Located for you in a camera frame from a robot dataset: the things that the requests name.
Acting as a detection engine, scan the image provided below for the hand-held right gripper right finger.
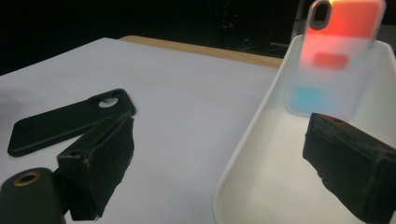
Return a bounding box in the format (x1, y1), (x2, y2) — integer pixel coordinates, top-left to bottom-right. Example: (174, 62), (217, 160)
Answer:
(302, 112), (396, 224)

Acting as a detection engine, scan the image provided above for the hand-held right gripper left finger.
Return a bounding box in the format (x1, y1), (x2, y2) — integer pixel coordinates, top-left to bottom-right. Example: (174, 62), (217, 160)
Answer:
(53, 112), (135, 222)

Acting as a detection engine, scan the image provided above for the black phone case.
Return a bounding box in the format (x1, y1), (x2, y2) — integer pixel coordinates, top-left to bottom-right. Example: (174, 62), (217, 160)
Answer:
(7, 88), (137, 158)

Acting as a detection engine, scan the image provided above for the white plastic tray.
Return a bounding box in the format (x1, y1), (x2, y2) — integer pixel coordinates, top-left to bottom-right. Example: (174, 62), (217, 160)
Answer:
(212, 34), (396, 224)

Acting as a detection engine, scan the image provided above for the iridescent phone case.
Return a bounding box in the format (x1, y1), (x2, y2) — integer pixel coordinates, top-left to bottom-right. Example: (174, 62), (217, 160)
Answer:
(284, 0), (387, 121)

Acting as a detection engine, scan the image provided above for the white board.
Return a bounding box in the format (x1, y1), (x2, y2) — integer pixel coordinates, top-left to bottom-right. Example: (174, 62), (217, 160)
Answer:
(0, 36), (283, 224)

